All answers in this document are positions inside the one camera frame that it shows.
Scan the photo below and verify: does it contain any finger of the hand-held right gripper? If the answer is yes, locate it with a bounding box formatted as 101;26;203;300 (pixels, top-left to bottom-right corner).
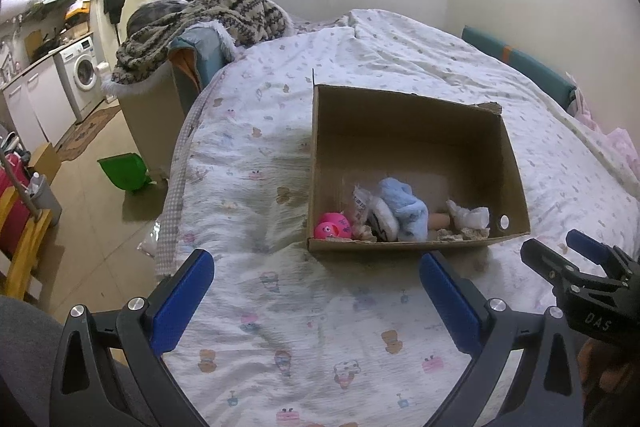
566;229;640;281
520;238;572;294

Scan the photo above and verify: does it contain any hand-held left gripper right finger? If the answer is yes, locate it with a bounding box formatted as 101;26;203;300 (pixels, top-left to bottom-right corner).
419;251;586;427

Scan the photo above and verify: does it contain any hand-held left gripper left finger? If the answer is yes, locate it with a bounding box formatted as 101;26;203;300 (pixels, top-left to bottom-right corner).
50;248;216;427

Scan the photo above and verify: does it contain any white beige cloth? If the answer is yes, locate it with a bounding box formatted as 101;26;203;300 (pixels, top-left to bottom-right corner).
436;228;491;242

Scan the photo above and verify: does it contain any light blue fluffy cloth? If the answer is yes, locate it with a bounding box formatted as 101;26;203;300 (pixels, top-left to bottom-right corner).
377;177;431;243

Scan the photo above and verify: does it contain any white towel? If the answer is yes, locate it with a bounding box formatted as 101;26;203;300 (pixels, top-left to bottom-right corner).
369;198;400;242

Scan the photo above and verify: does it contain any clear plastic packet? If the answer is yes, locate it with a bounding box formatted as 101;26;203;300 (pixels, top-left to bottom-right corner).
352;186;382;227

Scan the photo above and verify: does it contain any pink toy ball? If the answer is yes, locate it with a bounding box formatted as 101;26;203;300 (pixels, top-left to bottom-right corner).
313;212;356;241

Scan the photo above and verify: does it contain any cardboard box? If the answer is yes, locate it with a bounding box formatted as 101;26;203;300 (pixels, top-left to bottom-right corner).
306;68;532;260

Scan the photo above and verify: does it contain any person's right hand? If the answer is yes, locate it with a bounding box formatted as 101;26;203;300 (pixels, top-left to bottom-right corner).
577;338;640;427

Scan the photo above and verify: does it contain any clear plastic bag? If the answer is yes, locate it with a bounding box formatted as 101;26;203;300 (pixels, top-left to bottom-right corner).
136;218;167;259

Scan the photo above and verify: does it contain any green dustpan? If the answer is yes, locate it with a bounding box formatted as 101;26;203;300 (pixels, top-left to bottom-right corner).
96;151;154;194

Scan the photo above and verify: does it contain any yellow wooden chair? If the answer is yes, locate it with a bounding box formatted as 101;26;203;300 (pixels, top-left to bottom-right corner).
0;186;54;304

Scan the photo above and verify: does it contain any grey bin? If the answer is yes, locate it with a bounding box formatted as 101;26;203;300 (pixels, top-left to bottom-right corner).
26;173;64;229

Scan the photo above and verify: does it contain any bed with printed sheet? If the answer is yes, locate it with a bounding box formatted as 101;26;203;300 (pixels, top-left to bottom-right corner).
154;8;640;427

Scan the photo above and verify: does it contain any beige armchair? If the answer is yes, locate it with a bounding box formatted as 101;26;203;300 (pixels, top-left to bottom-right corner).
119;76;184;181

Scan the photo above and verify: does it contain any brown door mat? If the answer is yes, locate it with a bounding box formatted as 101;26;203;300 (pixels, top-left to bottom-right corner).
54;103;122;164

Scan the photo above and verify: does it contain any small brown carton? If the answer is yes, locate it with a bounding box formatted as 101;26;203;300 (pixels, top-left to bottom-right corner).
28;141;63;186

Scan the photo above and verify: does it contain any red bag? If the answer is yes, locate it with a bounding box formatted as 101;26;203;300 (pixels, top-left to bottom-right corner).
0;151;32;259

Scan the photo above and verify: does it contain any teal headboard cushion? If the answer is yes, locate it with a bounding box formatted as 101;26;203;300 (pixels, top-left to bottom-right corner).
460;25;579;111

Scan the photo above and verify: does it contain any white kitchen cabinet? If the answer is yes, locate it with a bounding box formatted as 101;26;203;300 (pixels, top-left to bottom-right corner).
1;53;77;154

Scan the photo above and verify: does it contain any teal cushion with fluffy trim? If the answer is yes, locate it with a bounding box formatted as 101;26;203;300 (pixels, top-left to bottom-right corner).
166;21;239;94

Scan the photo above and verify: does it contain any white washing machine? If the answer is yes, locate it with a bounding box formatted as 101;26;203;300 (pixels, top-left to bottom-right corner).
53;35;104;121

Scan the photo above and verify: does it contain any brown patterned knit blanket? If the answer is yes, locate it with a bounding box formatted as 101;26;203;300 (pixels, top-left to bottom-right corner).
102;0;296;96

